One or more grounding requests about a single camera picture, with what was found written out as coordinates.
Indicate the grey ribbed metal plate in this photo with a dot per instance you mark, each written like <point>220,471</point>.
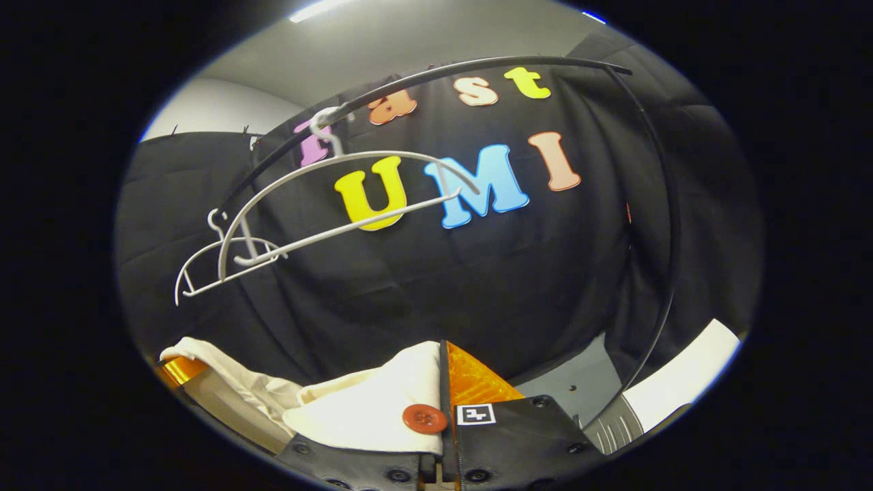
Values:
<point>614,426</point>

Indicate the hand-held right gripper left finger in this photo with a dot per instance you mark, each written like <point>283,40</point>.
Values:
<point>368,467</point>

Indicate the white floor sheet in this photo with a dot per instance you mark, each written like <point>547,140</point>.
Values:
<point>682,375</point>

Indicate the cream button shirt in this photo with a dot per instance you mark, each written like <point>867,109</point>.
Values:
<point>368,409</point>

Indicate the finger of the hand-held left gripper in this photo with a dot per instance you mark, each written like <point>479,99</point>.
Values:
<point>181,372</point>

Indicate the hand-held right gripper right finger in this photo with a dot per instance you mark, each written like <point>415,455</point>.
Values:
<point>525,443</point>

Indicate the small white clothes hanger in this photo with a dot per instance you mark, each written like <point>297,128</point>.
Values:
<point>198,258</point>

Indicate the black clothes rack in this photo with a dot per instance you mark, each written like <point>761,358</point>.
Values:
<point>477,66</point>

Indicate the large white clothes hanger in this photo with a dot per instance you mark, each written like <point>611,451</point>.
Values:
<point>382,155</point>

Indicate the black backdrop cloth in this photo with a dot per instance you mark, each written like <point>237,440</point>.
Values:
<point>443,286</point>

